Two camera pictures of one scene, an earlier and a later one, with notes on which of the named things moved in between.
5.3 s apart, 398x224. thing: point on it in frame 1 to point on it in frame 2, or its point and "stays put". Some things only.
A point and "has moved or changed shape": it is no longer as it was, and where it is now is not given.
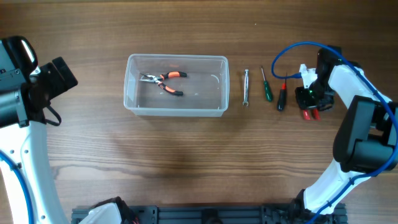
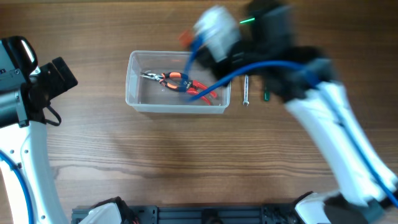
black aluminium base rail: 209,214 stays put
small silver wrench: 246,88 stays put
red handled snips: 316,114 has moved or changed shape
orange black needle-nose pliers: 157,79 has moved or changed shape
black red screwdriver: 281,102 to 186,38
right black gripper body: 316,95 to 244,56
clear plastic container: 176,84 stays put
